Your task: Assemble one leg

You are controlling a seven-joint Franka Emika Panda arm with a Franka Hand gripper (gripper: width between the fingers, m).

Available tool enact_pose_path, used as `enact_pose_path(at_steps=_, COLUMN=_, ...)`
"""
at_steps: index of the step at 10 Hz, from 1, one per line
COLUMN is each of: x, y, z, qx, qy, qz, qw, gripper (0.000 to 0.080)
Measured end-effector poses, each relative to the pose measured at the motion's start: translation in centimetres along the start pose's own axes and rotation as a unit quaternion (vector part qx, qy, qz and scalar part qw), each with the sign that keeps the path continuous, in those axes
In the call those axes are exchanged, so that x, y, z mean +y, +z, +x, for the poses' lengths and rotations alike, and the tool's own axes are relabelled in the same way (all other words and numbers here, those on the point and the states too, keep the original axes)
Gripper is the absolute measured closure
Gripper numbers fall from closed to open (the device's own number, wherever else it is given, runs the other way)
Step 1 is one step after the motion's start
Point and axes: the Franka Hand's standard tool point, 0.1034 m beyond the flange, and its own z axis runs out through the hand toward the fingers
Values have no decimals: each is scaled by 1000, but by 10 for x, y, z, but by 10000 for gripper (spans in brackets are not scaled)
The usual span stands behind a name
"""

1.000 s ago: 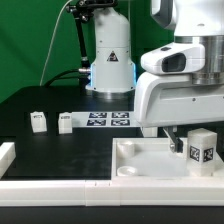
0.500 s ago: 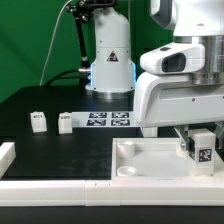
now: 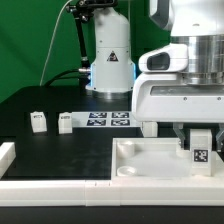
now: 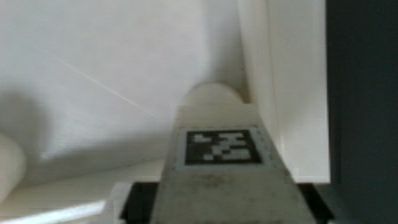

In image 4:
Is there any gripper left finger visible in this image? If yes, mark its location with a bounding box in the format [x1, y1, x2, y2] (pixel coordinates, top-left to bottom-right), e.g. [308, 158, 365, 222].
[95, 182, 157, 224]

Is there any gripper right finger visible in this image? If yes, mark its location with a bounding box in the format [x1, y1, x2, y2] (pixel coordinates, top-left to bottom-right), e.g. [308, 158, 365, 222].
[298, 183, 333, 224]

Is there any white square tabletop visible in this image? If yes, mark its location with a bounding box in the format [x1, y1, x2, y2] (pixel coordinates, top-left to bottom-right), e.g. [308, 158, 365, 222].
[0, 0, 330, 224]

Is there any white table leg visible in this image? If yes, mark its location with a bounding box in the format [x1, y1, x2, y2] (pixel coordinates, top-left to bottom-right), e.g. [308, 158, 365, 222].
[150, 83, 315, 224]

